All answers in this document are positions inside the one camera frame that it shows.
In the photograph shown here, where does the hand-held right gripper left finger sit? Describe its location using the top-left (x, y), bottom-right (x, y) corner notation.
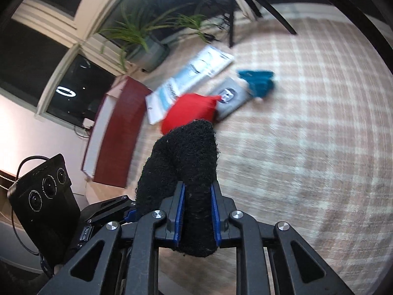
top-left (37, 181), bottom-right (186, 295)

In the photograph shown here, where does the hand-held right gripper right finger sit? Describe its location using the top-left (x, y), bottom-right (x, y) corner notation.
top-left (210, 181), bottom-right (357, 295)

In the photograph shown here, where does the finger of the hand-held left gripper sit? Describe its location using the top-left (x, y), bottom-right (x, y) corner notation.
top-left (80, 195), bottom-right (138, 225)

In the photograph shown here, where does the black fuzzy cloth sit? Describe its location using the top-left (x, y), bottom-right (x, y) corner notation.
top-left (137, 119), bottom-right (220, 258)

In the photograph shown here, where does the dark red cardboard box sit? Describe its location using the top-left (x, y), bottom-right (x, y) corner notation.
top-left (81, 77), bottom-right (154, 189)

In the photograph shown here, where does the red fabric pouch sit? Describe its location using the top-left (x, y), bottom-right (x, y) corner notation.
top-left (160, 93), bottom-right (222, 136)

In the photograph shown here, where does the grey packet with round logo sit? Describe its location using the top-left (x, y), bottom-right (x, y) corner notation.
top-left (210, 77), bottom-right (251, 120)

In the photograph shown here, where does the teal cloth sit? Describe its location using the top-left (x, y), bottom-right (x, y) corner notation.
top-left (238, 69), bottom-right (275, 99)

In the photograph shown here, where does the white blue face mask packet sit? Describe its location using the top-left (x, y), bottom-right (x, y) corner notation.
top-left (145, 45), bottom-right (235, 126)

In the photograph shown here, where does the white framed window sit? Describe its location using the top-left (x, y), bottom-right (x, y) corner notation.
top-left (0, 0), bottom-right (222, 123)

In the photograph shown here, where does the potted spider plant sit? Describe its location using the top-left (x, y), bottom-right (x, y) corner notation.
top-left (97, 1), bottom-right (215, 73)

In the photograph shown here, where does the black tripod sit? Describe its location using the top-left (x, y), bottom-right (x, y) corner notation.
top-left (196, 0), bottom-right (298, 48)

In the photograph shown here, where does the black camera cable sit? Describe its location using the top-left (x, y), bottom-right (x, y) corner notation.
top-left (11, 156), bottom-right (54, 272)

